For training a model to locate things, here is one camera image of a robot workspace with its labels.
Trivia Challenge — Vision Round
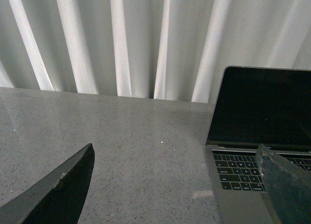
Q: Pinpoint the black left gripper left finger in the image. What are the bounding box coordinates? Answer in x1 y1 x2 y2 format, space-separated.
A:
0 144 95 224

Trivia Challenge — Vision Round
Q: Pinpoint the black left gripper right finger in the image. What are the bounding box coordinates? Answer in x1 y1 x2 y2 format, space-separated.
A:
255 144 311 224

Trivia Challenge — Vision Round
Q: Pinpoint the grey laptop computer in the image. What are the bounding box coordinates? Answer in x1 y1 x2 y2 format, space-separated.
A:
206 66 311 224

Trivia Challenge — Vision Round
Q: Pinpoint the white pleated curtain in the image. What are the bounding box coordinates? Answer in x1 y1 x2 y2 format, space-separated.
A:
0 0 311 103

